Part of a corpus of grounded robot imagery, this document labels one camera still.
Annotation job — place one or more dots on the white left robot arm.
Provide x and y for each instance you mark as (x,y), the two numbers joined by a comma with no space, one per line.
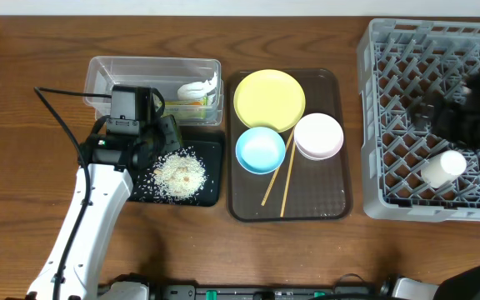
(103,186)

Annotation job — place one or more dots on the yellow plate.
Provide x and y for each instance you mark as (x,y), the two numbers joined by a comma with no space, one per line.
(269,98)

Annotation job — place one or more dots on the right wooden chopstick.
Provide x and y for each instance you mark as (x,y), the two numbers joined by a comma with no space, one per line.
(288,179)

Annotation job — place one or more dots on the brown serving tray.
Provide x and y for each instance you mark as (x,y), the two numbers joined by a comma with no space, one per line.
(319,190)

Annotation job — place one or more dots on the pandan cake wrapper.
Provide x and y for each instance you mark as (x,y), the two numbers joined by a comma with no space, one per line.
(189,109)

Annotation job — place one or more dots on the left wooden chopstick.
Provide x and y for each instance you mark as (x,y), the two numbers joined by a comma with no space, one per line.
(275,174)

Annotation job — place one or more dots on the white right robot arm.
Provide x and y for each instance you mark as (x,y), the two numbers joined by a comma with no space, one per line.
(465,285)

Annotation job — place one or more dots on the clear plastic bin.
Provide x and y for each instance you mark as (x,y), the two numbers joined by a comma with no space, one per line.
(166,74)

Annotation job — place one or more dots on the blue bowl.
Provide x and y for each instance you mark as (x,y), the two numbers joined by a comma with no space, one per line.
(260,150)

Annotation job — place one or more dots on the white green cup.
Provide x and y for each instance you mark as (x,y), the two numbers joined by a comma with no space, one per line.
(443,168)

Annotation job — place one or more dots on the grey dishwasher rack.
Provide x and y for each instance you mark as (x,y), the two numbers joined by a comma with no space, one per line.
(399,61)

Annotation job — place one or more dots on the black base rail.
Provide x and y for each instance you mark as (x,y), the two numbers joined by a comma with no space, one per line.
(265,292)

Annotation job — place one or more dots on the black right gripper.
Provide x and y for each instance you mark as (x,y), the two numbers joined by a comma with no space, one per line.
(444,118)

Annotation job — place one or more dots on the pink bowl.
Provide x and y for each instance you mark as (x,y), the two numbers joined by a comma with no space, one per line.
(318,136)

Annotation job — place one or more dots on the white tissue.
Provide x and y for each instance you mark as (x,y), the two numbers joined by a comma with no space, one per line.
(197,90)

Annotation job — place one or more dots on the rice leftovers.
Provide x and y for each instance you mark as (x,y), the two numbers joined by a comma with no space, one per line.
(176,176)

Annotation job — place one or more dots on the black tray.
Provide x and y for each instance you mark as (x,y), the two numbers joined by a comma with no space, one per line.
(208,146)

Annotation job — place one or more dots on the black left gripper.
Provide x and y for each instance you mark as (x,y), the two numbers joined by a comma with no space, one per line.
(170,133)

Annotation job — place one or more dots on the wooden chopstick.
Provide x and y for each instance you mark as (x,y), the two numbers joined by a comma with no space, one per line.
(288,179)
(275,174)

